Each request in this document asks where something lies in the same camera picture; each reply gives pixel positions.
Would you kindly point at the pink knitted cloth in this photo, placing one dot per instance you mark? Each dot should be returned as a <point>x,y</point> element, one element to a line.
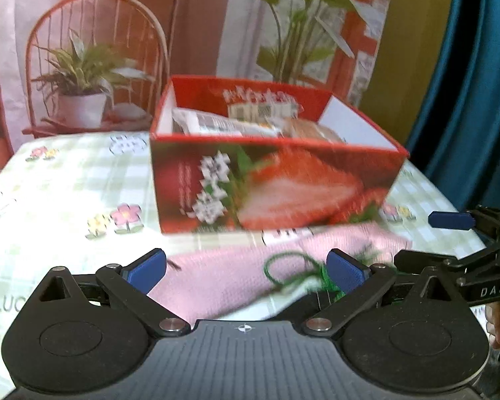
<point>233,283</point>

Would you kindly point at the green yarn tangle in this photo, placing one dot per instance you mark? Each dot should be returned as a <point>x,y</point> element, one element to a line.
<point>293,273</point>

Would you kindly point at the teal curtain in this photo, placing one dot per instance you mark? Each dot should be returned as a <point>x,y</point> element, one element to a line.
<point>471,91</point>

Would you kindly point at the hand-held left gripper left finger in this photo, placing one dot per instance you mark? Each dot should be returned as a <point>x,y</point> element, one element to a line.
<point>148,268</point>

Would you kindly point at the red strawberry print cardboard box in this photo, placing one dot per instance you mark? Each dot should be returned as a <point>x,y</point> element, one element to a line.
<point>275,183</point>

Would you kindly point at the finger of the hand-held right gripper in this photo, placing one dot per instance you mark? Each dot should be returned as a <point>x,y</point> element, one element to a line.
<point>450,220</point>
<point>425,259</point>

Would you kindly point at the printed plant backdrop poster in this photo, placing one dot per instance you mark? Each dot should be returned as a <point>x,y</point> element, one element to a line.
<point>200,29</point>

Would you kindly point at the brown paper packet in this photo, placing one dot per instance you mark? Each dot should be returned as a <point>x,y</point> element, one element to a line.
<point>312,131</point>

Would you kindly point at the white printed packet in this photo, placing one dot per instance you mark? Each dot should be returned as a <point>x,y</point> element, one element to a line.
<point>221,124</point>

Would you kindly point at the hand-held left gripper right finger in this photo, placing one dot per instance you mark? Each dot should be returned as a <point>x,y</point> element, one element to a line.
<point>346,268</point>

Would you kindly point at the green checked tablecloth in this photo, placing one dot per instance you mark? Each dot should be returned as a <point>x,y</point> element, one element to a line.
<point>58,200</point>

